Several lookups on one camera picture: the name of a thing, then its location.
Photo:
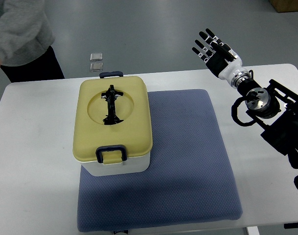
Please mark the blue padded mat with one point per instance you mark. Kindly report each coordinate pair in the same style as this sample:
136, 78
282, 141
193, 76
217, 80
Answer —
189, 179

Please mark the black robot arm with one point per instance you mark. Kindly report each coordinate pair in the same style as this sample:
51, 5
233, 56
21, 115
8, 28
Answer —
274, 108

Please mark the yellow box lid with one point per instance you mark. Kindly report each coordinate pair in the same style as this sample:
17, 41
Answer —
113, 122

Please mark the white storage box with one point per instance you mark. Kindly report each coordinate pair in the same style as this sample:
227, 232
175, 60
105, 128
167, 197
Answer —
131, 165

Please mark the metal floor plate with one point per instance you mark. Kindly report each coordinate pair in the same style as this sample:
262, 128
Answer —
97, 66
96, 56

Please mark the lower metal floor plate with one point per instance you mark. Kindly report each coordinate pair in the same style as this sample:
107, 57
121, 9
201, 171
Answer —
97, 66

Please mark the person in grey sweater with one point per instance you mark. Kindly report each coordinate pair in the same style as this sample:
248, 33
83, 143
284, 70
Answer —
26, 39

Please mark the black table label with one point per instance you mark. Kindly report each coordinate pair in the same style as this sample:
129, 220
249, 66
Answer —
291, 225

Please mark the upper metal floor plate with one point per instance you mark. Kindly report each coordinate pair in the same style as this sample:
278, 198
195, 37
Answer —
96, 56

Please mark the brown cardboard box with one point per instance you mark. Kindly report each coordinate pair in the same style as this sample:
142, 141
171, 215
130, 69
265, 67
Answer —
284, 6

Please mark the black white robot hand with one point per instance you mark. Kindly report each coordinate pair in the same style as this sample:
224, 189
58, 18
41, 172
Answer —
218, 57

